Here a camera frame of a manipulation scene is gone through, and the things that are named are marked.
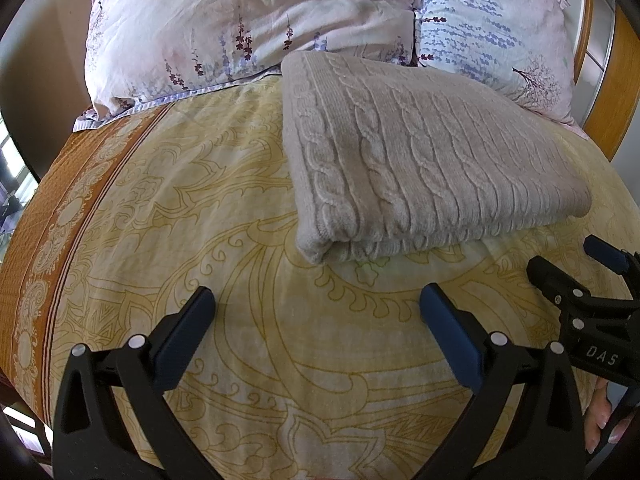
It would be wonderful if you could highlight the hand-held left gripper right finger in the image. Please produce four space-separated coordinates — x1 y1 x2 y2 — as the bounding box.
414 282 587 480

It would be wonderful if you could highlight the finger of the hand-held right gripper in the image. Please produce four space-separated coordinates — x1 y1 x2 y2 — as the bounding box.
526 255 640 318
583 234 640 283

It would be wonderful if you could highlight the wooden headboard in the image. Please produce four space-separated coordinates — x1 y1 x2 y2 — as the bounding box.
550 0 640 163

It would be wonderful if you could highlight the window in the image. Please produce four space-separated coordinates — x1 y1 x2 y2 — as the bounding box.
0 122 43 246

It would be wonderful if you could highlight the beige cable-knit blanket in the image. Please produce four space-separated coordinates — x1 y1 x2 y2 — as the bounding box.
281 51 594 267

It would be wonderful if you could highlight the person's right hand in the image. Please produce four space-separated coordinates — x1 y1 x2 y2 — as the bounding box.
581 376 635 453

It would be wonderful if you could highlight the yellow patterned bedsheet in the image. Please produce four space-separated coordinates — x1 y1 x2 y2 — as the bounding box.
0 74 640 480

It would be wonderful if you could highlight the blue floral pillow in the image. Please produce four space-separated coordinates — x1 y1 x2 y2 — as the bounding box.
412 0 590 137

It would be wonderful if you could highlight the pink floral pillow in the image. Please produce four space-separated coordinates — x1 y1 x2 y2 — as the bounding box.
74 0 426 134

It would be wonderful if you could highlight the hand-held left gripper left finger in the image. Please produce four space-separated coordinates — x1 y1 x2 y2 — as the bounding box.
52 286 222 480

